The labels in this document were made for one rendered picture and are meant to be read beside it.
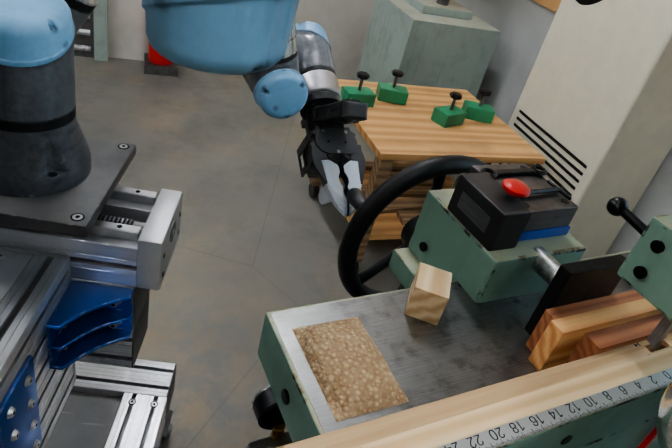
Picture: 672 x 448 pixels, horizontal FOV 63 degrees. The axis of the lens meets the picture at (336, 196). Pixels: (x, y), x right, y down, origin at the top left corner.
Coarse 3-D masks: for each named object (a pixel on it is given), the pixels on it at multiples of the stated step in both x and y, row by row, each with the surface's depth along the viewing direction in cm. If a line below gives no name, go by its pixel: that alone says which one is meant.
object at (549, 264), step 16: (544, 256) 59; (608, 256) 56; (544, 272) 59; (560, 272) 53; (576, 272) 52; (592, 272) 53; (608, 272) 55; (560, 288) 53; (576, 288) 54; (592, 288) 55; (608, 288) 57; (544, 304) 55; (560, 304) 54
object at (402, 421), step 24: (576, 360) 50; (600, 360) 51; (504, 384) 46; (528, 384) 46; (552, 384) 47; (432, 408) 42; (456, 408) 43; (336, 432) 39; (360, 432) 39; (384, 432) 39
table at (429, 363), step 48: (624, 288) 69; (288, 336) 50; (384, 336) 53; (432, 336) 54; (480, 336) 56; (528, 336) 57; (288, 384) 48; (432, 384) 49; (480, 384) 50; (624, 432) 50
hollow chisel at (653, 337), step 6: (666, 318) 51; (660, 324) 52; (666, 324) 51; (654, 330) 52; (660, 330) 52; (666, 330) 51; (654, 336) 52; (660, 336) 52; (654, 342) 52; (660, 342) 53
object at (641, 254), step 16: (656, 224) 48; (640, 240) 50; (656, 240) 48; (640, 256) 50; (656, 256) 49; (624, 272) 51; (640, 272) 50; (656, 272) 49; (640, 288) 50; (656, 288) 49; (656, 304) 49
